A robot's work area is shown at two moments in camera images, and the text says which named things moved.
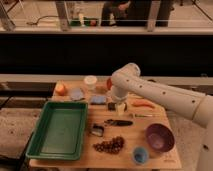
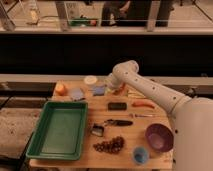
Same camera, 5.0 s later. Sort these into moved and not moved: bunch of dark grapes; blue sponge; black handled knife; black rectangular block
Moved: blue sponge
Not moved: black rectangular block; bunch of dark grapes; black handled knife
